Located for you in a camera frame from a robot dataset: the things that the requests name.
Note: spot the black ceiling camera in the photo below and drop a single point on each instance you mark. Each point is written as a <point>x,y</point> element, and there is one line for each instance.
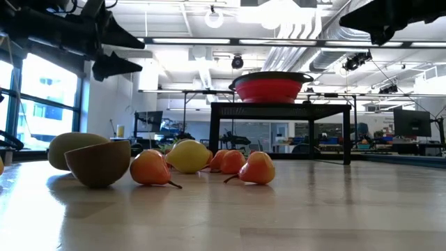
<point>355,61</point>
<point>388,90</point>
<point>237,62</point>

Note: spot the black perforated metal shelf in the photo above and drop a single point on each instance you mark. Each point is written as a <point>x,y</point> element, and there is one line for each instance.
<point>278,111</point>

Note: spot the red collapsible colander bowl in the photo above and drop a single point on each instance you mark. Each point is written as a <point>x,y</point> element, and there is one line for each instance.
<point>268,90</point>

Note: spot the silver ventilation duct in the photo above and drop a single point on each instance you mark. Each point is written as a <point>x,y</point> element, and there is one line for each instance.
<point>324,61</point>

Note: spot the yellow container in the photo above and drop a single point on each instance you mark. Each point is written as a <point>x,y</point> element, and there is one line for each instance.
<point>120,131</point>

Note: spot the small orange plastic pear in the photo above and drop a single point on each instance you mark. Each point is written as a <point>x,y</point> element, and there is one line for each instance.
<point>232,162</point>
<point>216,162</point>
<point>258,169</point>
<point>210,157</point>
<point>150,169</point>

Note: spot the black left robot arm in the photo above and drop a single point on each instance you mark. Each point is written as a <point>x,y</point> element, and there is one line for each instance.
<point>35,28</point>

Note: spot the black overhead light bar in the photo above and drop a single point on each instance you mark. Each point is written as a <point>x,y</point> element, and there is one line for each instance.
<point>235,42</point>

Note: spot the black background robot arm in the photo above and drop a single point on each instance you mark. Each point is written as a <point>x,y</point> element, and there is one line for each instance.
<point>233,140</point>

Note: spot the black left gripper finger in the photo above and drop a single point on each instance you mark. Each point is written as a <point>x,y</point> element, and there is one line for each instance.
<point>111,66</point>
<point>118,35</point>

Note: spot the black computer monitor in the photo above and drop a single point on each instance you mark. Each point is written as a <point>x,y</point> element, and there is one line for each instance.
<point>413,122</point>
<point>150,120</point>

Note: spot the black background rig frame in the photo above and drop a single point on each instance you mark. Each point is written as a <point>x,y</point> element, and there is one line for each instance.
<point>174,91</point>

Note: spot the yellow plastic lemon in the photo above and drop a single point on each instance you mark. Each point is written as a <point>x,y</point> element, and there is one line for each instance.
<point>188,157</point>

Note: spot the large window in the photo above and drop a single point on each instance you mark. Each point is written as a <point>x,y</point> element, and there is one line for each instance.
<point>48,104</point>

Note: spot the green mango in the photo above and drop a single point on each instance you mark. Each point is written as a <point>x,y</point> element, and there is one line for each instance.
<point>69,146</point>

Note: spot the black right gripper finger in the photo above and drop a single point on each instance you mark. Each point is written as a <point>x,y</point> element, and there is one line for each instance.
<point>369,15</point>
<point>381,33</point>

